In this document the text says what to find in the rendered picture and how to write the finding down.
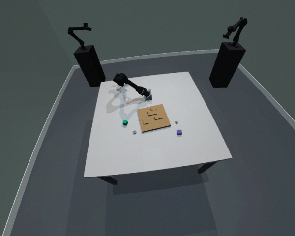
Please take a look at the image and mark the tan puzzle board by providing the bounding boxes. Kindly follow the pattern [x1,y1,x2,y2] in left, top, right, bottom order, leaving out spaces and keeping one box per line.
[137,104,171,133]

